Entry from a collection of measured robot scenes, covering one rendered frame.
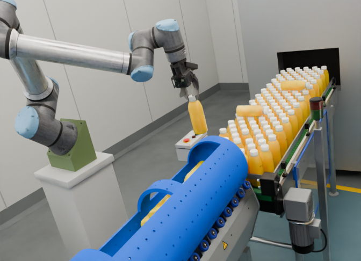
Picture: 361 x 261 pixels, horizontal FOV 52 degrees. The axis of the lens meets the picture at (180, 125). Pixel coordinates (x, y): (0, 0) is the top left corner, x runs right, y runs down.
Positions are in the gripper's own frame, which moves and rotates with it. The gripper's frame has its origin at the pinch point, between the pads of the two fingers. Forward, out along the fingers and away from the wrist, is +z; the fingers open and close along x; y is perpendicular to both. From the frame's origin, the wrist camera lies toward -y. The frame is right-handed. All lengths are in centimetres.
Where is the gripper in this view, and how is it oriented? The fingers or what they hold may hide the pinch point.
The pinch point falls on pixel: (192, 96)
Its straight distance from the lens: 170.9
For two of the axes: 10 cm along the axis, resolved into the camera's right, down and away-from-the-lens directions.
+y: -3.9, 5.5, -7.4
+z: 2.9, 8.3, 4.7
